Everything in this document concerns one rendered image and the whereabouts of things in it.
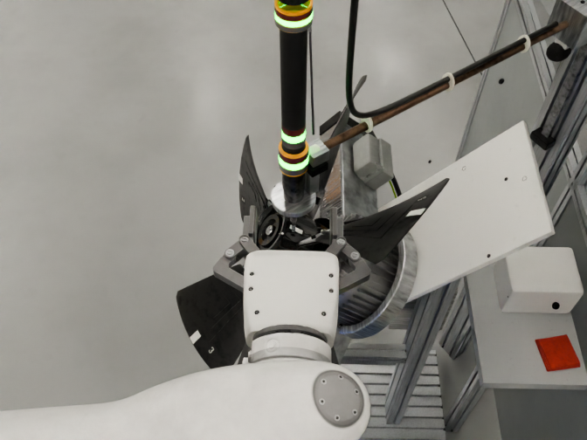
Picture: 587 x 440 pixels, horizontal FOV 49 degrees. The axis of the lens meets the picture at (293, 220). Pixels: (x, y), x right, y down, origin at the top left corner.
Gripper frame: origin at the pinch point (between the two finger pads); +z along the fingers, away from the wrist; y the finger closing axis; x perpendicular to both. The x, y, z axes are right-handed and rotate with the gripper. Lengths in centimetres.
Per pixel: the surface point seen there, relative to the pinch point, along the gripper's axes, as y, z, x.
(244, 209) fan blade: -13, 50, -67
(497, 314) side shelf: 49, 29, -80
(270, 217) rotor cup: -5, 31, -43
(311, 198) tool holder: 2.4, 18.3, -19.9
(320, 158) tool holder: 3.5, 19.8, -12.1
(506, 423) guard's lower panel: 70, 27, -153
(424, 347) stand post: 34, 28, -95
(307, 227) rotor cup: 2, 28, -42
